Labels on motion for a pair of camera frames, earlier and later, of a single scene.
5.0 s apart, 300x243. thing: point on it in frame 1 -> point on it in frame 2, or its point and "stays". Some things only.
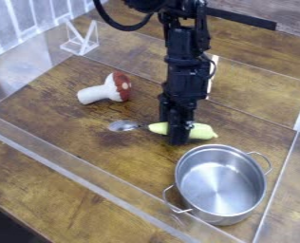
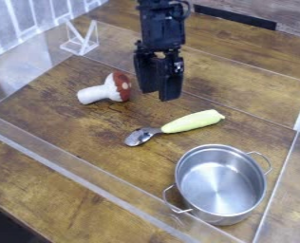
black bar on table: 218,13 stays
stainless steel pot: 221,184 stays
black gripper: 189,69 -> 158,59
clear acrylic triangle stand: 81,45 stays
